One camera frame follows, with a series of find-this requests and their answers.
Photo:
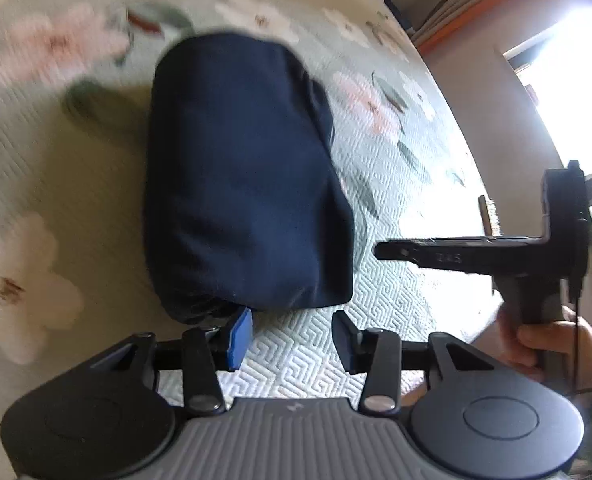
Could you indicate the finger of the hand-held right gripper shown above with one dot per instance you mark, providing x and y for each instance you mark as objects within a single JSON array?
[{"x": 435, "y": 252}]

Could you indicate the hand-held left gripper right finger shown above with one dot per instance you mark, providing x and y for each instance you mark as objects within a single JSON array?
[{"x": 345, "y": 342}]

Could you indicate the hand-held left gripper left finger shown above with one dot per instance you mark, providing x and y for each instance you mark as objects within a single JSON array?
[{"x": 239, "y": 340}]

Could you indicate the navy blue hoodie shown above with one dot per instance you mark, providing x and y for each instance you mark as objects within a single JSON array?
[{"x": 241, "y": 175}]

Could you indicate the person's right hand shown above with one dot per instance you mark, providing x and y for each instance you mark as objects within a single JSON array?
[{"x": 560, "y": 342}]

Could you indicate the small brown wooden object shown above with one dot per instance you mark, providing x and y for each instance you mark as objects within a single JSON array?
[{"x": 488, "y": 216}]

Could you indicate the bright window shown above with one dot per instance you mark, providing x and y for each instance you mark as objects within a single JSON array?
[{"x": 570, "y": 110}]

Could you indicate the floral green bedspread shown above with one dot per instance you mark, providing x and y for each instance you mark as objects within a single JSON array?
[{"x": 76, "y": 185}]

